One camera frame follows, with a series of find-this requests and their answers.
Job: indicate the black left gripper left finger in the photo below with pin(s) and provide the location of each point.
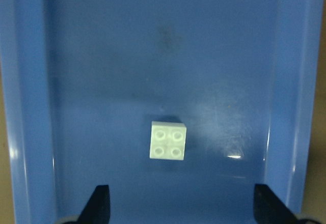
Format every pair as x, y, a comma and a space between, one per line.
98, 207

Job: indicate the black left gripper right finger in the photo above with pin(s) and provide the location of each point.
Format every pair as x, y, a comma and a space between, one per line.
268, 208

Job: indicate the white block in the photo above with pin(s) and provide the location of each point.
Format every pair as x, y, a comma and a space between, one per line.
167, 140

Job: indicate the blue plastic tray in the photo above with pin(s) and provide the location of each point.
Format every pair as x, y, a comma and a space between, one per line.
84, 79

